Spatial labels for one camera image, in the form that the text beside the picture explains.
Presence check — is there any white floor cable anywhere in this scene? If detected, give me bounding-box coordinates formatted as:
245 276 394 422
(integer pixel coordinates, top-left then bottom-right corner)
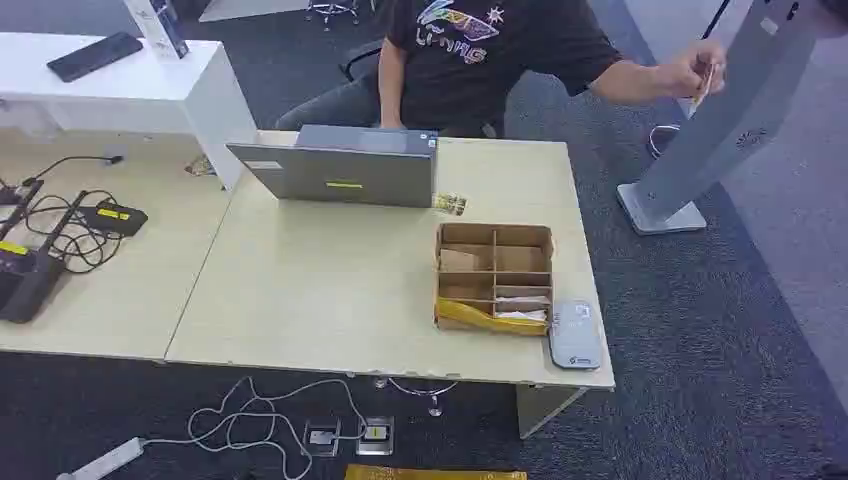
141 376 370 480

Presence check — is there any small black device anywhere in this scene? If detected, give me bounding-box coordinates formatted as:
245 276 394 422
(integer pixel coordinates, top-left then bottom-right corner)
0 178 45 207

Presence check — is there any black smartphone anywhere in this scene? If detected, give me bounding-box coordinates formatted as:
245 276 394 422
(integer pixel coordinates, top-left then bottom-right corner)
46 31 144 84

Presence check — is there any wooden box with compartments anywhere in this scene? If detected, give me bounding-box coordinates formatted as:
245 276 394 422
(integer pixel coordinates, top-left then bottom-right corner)
433 221 556 337

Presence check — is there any yellow printed card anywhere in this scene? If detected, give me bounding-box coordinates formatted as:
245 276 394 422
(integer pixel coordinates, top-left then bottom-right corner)
687 62 718 121

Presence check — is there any white card stack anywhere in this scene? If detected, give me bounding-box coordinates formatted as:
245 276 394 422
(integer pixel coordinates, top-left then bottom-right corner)
495 295 551 324

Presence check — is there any black router with antennas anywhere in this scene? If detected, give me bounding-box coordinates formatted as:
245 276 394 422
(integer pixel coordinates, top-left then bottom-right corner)
0 190 89 326

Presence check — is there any printed card with dark picture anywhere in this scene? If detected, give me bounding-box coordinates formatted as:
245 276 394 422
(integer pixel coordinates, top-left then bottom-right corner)
433 192 468 217

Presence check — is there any white printed carton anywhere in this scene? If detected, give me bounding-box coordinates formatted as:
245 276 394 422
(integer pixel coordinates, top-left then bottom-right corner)
123 0 191 62

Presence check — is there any pale wooden desk with leg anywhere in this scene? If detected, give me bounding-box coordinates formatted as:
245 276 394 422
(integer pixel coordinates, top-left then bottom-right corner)
164 129 617 441

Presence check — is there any yellow flat packet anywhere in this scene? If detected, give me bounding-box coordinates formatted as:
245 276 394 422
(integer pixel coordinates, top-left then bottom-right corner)
344 463 529 480

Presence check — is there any person's left hand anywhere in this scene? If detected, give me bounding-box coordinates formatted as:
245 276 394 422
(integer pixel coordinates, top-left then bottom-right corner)
652 39 728 101

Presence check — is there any floor socket with yellow label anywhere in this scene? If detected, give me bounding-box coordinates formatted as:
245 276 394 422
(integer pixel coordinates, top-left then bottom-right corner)
355 415 395 457

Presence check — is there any chrome chair base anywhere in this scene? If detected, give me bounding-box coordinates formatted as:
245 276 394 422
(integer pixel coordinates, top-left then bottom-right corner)
304 0 363 32

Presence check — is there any person in black shirt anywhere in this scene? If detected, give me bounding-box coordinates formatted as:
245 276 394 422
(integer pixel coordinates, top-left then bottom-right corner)
274 0 625 140

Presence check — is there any black power adapter yellow label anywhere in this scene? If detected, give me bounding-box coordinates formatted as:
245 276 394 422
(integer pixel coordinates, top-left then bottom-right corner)
78 201 150 238

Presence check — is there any black office chair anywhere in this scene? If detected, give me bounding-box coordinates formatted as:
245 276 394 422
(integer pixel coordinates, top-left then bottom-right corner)
339 38 386 84

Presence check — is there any tangled black cable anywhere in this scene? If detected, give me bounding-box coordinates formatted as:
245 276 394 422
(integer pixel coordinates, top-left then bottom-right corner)
23 189 127 276

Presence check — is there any white power strip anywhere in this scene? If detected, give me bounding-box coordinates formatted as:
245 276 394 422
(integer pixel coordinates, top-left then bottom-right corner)
56 437 146 480

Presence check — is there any black cable with plug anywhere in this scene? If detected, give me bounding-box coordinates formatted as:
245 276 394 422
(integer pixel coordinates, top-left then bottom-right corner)
23 154 125 188

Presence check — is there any floor socket with white plug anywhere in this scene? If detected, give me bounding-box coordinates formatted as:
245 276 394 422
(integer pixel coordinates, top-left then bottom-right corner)
303 418 342 459

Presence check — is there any grey laptop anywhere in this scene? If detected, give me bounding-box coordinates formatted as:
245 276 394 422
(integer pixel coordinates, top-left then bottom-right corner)
226 124 440 210

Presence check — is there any silver kiosk stand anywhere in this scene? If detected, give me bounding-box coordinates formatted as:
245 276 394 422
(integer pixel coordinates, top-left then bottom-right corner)
616 0 837 237

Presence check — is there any thin clear cable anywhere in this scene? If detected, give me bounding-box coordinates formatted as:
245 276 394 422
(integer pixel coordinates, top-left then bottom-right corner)
372 376 460 419

